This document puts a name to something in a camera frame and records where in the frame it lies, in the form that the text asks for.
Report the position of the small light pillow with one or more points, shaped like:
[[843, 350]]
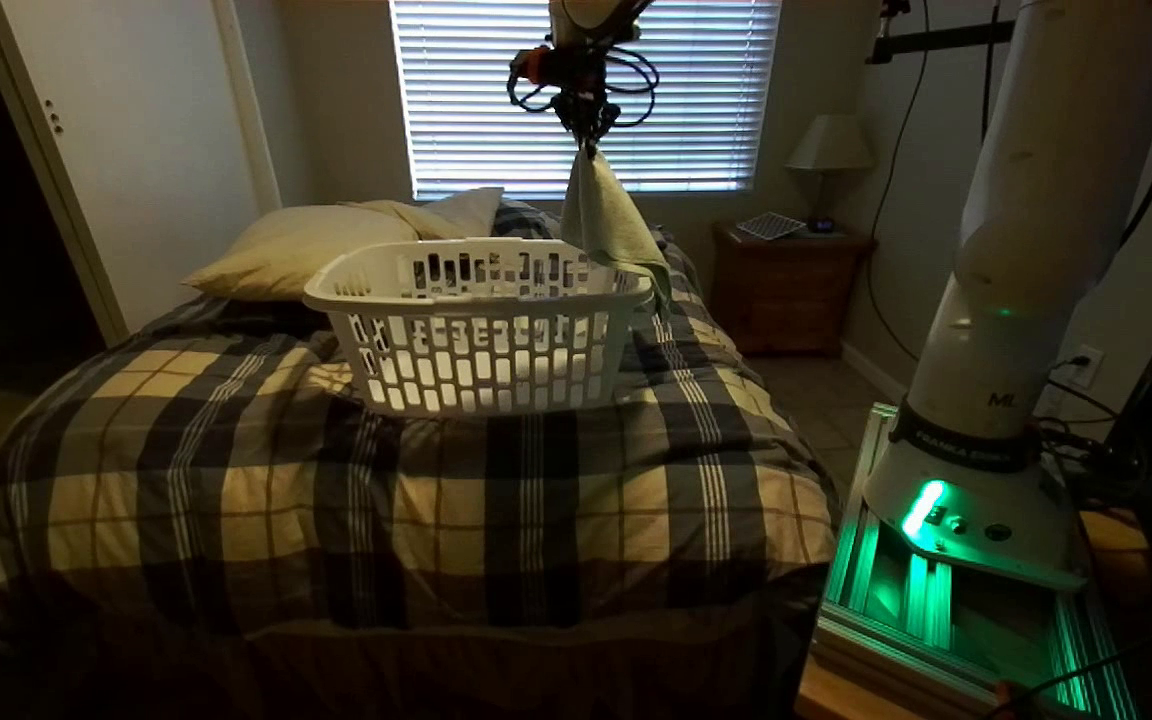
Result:
[[456, 214]]

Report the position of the white plastic laundry basket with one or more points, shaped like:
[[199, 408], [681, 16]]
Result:
[[468, 333]]

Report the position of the table lamp with shade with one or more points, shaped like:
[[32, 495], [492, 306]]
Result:
[[831, 147]]

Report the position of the white window blinds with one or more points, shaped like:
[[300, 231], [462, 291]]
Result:
[[480, 93]]

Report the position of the large tan pillow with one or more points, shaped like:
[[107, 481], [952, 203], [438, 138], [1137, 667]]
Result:
[[296, 247]]

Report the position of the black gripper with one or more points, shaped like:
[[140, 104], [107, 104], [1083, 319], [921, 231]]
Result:
[[585, 81]]

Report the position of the white closet door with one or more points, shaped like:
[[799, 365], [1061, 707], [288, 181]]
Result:
[[139, 147]]

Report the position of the white striped towel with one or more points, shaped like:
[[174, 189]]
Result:
[[600, 214]]

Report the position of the aluminium robot stand green light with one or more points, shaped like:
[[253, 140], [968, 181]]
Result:
[[949, 601]]

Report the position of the dark bed base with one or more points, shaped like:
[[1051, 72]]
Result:
[[337, 682]]

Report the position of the black overhead mount bar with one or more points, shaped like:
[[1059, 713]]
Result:
[[939, 40]]

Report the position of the plaid bed comforter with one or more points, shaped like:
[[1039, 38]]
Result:
[[203, 466]]

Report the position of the beige cloth with stripe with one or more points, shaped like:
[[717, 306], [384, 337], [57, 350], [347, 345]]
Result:
[[334, 380]]

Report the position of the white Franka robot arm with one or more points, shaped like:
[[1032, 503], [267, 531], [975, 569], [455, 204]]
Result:
[[1059, 203]]

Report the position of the wooden table under stand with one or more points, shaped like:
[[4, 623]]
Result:
[[857, 697]]

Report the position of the wooden nightstand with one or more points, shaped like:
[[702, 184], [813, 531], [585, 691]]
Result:
[[788, 286]]

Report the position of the dark folded blanket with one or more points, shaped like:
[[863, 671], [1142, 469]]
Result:
[[522, 223]]

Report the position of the papers on nightstand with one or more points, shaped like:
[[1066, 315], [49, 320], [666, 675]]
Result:
[[771, 225]]

